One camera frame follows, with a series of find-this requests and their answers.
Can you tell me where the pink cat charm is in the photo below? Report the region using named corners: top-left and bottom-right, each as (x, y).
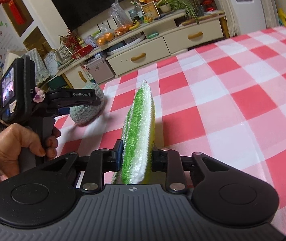
top-left (33, 87), bottom-right (46, 103)

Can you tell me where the bag of oranges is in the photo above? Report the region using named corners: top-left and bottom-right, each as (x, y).
top-left (95, 32), bottom-right (114, 46)

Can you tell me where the white air conditioner tower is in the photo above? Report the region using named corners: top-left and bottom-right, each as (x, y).
top-left (215, 0), bottom-right (279, 37)

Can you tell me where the red lantern vase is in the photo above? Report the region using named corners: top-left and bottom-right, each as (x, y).
top-left (199, 0), bottom-right (217, 12)

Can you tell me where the cream tv cabinet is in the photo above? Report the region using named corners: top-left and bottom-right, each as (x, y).
top-left (57, 10), bottom-right (229, 88)

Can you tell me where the wooden chair with lace cover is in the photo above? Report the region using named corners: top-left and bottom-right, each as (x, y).
top-left (2, 48), bottom-right (52, 88)

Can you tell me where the red gift box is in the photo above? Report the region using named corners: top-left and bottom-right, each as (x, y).
top-left (72, 45), bottom-right (94, 59)

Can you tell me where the red berry branch decoration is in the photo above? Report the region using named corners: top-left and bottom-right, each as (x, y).
top-left (59, 29), bottom-right (82, 53)

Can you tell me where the pink storage box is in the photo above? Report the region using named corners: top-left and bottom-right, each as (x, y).
top-left (86, 57), bottom-right (115, 84)

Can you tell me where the person's left hand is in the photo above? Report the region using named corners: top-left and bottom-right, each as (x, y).
top-left (0, 124), bottom-right (61, 182)

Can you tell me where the red white checkered tablecloth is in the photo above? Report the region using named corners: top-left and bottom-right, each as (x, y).
top-left (56, 27), bottom-right (286, 234)

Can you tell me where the green white striped cloth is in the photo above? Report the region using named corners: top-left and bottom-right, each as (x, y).
top-left (112, 80), bottom-right (155, 184)

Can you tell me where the framed picture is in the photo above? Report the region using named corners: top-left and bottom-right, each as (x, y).
top-left (141, 1), bottom-right (160, 19)

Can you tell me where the clear plastic bag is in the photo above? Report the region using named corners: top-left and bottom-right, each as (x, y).
top-left (109, 0), bottom-right (132, 36)

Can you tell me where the grey-green crochet heart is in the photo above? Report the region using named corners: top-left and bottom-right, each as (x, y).
top-left (69, 82), bottom-right (105, 126)

